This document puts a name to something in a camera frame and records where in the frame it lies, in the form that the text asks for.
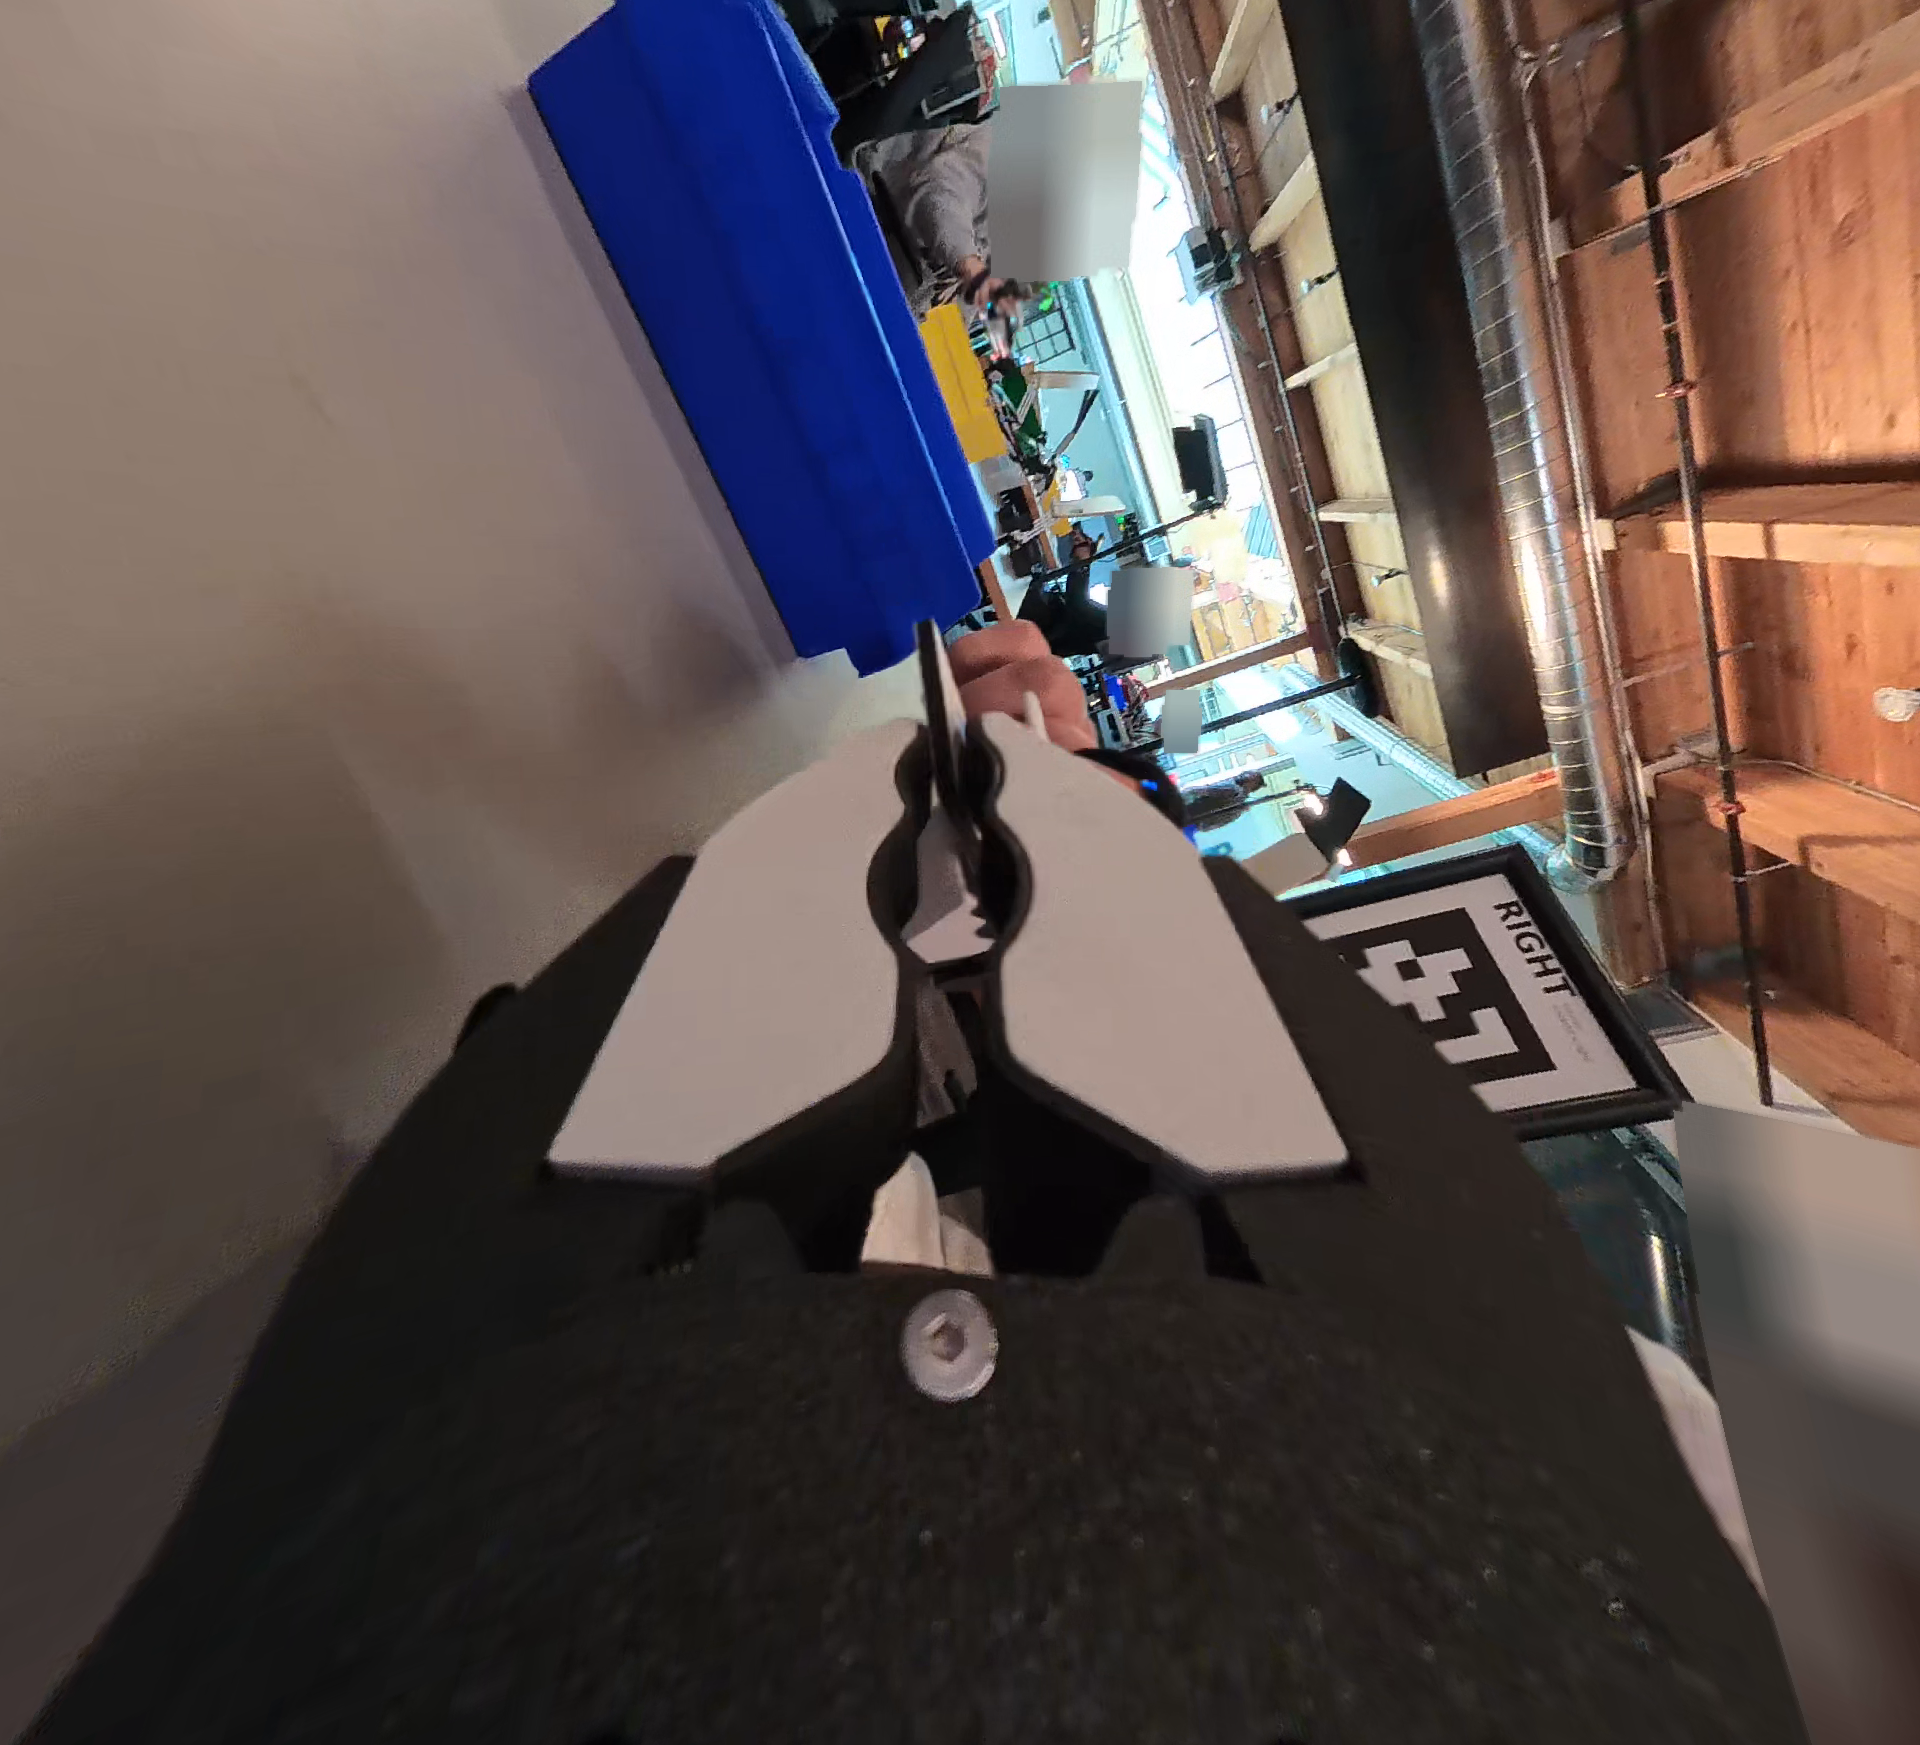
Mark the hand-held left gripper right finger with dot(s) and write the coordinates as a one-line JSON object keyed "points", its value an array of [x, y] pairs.
{"points": [[1137, 1007]]}

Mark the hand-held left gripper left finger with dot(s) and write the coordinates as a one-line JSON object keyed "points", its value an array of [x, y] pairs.
{"points": [[722, 1007]]}

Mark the black white card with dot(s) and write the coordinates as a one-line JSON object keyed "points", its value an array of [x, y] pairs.
{"points": [[939, 729]]}

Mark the person's right hand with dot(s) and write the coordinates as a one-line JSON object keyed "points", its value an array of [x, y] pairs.
{"points": [[1034, 675]]}

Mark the black floor lamp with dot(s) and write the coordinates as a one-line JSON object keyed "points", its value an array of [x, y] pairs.
{"points": [[1291, 703]]}

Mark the black framed marker sign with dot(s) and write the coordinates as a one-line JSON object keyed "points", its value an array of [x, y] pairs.
{"points": [[1501, 1007]]}

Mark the yellow storage bin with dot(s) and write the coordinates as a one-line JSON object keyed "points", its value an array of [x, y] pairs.
{"points": [[954, 379]]}

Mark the blue bin with marker label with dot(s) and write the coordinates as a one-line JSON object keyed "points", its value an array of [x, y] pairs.
{"points": [[747, 276]]}

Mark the black ceiling pipe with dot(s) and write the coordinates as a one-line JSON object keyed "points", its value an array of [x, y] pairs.
{"points": [[1682, 425]]}

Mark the black rectangular duct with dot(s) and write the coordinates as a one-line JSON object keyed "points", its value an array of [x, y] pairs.
{"points": [[1378, 276]]}

